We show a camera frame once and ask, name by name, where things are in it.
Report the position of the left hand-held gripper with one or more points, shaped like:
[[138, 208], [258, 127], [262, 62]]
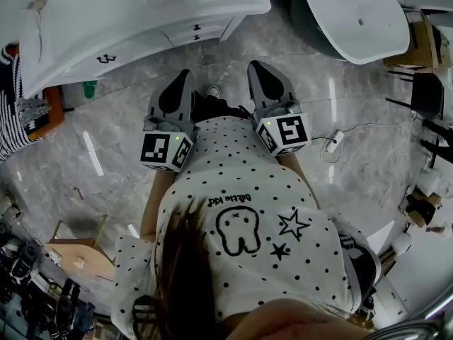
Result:
[[155, 149]]

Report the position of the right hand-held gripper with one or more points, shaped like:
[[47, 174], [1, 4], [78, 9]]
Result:
[[290, 131]]

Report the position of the person's left forearm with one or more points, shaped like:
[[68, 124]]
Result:
[[155, 204]]

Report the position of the person's right forearm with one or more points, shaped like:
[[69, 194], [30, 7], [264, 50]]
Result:
[[293, 165]]

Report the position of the black trousers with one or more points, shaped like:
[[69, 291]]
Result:
[[212, 109]]

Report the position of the white shoe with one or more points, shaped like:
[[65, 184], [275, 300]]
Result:
[[212, 91]]

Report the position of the white cabinet door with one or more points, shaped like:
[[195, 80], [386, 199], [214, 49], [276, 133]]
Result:
[[141, 50], [85, 67]]

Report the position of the white power strip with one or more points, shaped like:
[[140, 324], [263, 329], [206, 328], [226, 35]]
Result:
[[334, 141]]

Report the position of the green plastic object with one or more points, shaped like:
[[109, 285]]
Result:
[[89, 89]]

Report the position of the person in white dotted shirt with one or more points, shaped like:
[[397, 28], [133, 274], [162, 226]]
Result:
[[247, 182]]

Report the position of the white vanity cabinet with sink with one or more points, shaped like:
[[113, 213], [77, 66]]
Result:
[[106, 20]]

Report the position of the white bathtub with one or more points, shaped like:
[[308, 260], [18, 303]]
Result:
[[354, 12]]

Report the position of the orange sofa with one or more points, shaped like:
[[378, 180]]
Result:
[[54, 110]]

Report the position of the small red object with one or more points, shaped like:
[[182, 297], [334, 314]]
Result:
[[78, 192]]

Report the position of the black chair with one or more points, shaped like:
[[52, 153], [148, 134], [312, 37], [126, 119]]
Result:
[[428, 96]]

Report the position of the large cardboard box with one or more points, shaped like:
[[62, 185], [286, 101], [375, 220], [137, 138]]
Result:
[[421, 41]]

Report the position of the black white striped blanket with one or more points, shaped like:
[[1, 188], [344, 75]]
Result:
[[10, 126]]

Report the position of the wooden stool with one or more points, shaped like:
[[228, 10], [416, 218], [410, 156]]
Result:
[[81, 257]]

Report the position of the white curved table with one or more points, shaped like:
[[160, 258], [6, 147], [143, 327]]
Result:
[[380, 237]]

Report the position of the person's face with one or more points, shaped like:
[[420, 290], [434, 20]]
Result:
[[290, 322]]

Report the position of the black camera equipment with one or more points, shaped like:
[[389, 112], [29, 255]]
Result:
[[63, 306]]

